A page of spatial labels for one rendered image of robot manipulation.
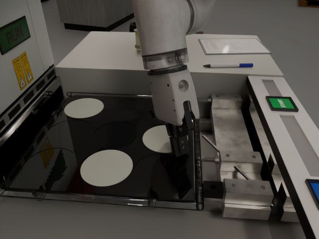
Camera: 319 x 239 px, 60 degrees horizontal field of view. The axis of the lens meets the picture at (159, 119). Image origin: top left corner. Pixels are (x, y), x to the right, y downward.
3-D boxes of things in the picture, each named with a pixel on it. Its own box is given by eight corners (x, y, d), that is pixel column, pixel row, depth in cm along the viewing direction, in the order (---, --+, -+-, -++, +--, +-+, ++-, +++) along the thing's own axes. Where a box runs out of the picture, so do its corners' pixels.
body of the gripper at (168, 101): (198, 59, 48) (206, 119, 51) (169, 60, 57) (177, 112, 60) (162, 68, 45) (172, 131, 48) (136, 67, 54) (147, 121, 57)
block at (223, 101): (211, 107, 75) (212, 98, 74) (210, 101, 78) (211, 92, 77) (240, 109, 75) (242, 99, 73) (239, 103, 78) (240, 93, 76)
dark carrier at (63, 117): (0, 189, 49) (-1, 187, 49) (69, 96, 78) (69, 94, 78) (193, 202, 47) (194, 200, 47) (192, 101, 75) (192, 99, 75)
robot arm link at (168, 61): (197, 46, 48) (200, 63, 49) (172, 49, 56) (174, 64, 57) (155, 55, 45) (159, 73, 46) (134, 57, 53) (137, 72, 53)
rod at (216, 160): (197, 163, 56) (198, 158, 55) (197, 159, 57) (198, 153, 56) (220, 165, 56) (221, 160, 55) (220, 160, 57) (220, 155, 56)
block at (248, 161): (219, 170, 55) (221, 160, 54) (218, 159, 58) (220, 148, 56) (260, 173, 55) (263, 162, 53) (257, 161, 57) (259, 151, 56)
